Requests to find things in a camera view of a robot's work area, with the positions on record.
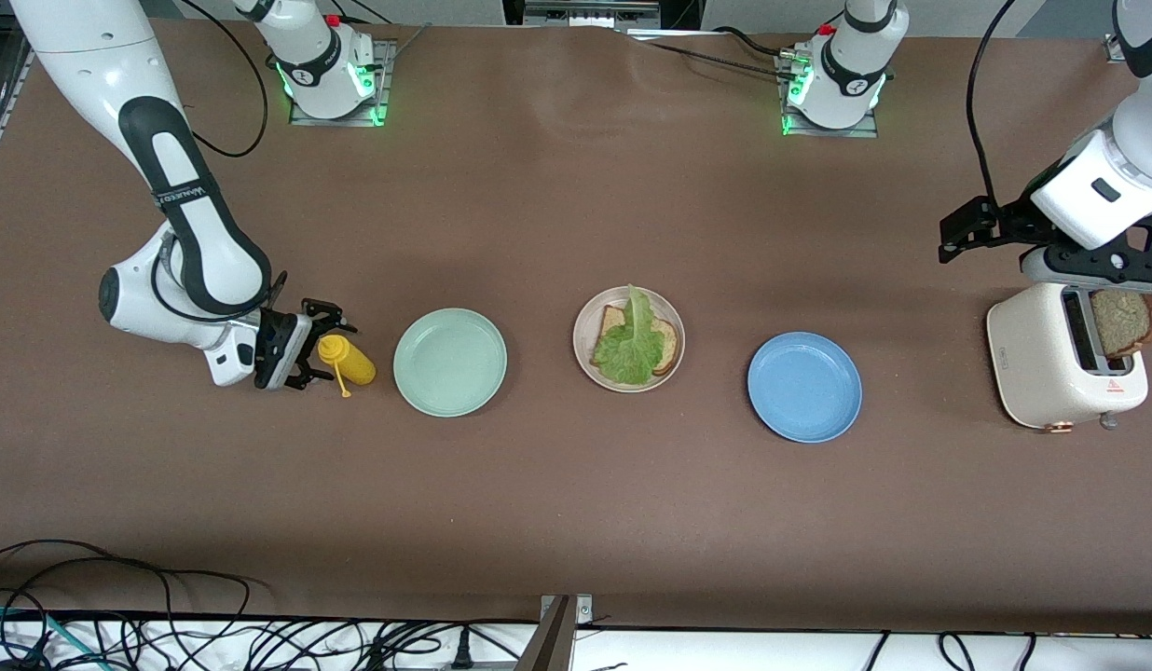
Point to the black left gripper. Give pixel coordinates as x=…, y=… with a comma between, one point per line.
x=1012, y=225

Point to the yellow mustard squeeze bottle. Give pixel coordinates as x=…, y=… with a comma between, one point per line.
x=352, y=362

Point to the green lettuce leaf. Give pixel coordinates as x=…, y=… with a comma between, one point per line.
x=630, y=349

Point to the brown toast bread slice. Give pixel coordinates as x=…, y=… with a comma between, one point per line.
x=669, y=340
x=1124, y=321

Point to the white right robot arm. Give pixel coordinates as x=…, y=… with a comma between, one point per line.
x=138, y=308

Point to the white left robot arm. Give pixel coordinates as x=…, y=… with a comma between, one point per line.
x=1126, y=158

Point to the mint green plate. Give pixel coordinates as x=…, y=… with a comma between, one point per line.
x=450, y=363

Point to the blue plate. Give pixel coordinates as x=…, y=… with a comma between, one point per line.
x=804, y=387

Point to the beige plate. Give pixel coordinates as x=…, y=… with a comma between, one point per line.
x=658, y=306

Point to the cream white toaster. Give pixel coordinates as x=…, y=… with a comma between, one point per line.
x=1033, y=363

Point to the black power plug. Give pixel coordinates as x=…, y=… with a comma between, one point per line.
x=461, y=657

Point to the grey metal equipment box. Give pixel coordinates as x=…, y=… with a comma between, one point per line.
x=590, y=14

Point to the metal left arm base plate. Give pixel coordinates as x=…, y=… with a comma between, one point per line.
x=832, y=133

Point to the aluminium table frame rail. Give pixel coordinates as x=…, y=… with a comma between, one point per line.
x=7, y=112
x=1112, y=47

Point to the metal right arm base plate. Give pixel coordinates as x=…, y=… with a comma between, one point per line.
x=386, y=75

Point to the grey metal bracket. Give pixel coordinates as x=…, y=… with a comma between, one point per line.
x=553, y=643

